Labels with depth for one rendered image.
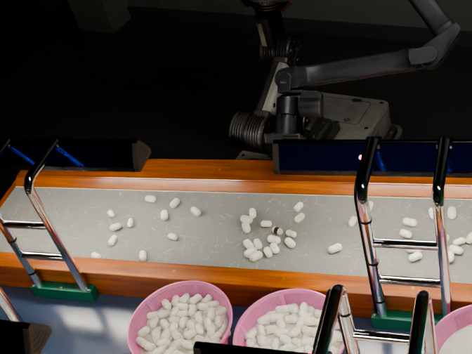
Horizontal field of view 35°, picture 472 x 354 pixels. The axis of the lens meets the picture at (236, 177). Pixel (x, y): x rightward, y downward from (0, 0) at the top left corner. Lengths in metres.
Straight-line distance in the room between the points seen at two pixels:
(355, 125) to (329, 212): 0.76
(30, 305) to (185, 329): 0.53
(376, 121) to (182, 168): 0.81
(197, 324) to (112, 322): 0.29
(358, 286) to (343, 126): 1.05
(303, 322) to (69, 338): 0.65
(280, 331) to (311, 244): 0.28
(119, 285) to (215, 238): 0.29
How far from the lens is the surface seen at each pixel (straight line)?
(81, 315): 2.11
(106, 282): 2.08
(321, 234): 1.98
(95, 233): 2.22
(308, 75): 2.02
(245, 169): 2.19
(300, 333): 1.80
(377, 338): 1.46
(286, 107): 2.02
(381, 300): 1.76
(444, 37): 1.98
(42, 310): 2.18
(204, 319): 1.88
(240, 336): 1.80
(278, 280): 1.86
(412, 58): 1.96
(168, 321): 1.92
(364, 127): 2.72
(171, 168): 2.29
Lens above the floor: 2.14
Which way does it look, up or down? 39 degrees down
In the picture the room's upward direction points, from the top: 18 degrees counter-clockwise
